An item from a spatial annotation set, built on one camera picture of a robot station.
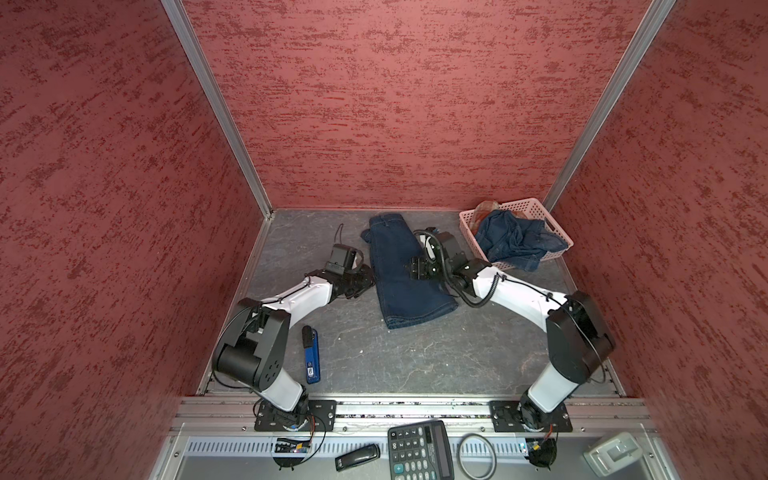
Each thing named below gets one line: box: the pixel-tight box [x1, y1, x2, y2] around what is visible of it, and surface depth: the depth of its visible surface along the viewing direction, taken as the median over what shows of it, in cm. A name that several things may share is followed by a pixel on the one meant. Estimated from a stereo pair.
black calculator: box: [388, 420, 455, 480], surface depth 69 cm
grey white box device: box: [583, 432, 644, 477], surface depth 69 cm
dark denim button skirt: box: [361, 214, 459, 330], surface depth 97 cm
